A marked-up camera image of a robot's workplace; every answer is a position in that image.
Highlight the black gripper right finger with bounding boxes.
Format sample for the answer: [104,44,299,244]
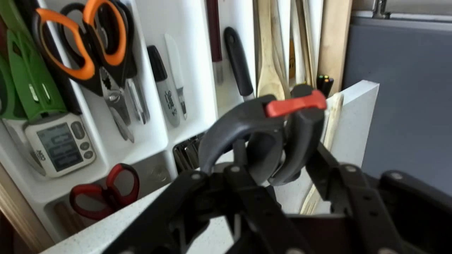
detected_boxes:
[305,140,452,254]

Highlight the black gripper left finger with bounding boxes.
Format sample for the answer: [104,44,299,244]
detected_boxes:
[100,164,312,254]

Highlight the black kitchen scissors red latch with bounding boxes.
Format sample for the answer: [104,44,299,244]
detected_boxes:
[196,83,329,188]

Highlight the gray wooden kitchen drawer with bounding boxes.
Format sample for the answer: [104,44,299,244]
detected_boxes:
[0,161,55,254]

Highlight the black clips bundle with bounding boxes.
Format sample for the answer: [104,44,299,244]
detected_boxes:
[171,133,207,175]

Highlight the dark gray cabinet panel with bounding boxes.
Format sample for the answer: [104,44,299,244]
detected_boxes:
[342,17,452,196]

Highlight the black pen coloured dots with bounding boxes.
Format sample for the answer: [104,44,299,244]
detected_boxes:
[315,74,335,99]

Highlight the black Sharpie marker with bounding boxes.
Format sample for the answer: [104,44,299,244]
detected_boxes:
[145,44,183,130]

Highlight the pale wooden utensil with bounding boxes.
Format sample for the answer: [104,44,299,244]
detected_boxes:
[287,0,312,89]
[308,0,327,82]

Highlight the white cutlery organizer tray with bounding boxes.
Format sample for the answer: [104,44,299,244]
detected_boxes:
[0,0,326,244]

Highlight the white digital kitchen timer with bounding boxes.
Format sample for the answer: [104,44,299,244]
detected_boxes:
[21,112,99,181]

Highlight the light green knife sheath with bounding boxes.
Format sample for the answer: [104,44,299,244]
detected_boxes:
[4,27,68,122]

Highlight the dark green knife sheath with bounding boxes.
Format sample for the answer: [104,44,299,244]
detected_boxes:
[0,0,27,120]

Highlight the black handled utensil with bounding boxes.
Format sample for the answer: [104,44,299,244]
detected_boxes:
[222,26,257,103]

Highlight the red handled scissors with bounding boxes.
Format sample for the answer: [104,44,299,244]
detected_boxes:
[68,162,141,223]

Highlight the dark red handled utensil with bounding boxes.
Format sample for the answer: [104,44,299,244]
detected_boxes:
[205,0,226,85]

